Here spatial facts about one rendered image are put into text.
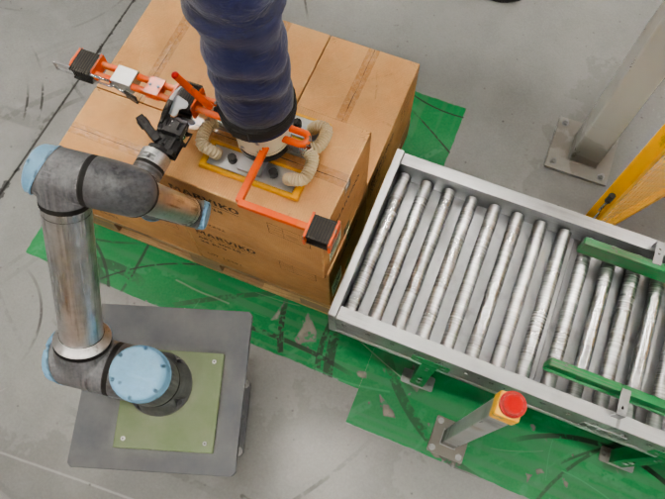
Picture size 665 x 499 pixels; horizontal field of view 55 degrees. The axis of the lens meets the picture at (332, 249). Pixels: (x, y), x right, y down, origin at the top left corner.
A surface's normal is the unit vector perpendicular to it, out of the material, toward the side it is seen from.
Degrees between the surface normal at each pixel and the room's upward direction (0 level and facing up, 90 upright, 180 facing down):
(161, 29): 0
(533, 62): 0
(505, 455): 0
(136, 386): 8
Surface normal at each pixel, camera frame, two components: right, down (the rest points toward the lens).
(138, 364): 0.11, -0.29
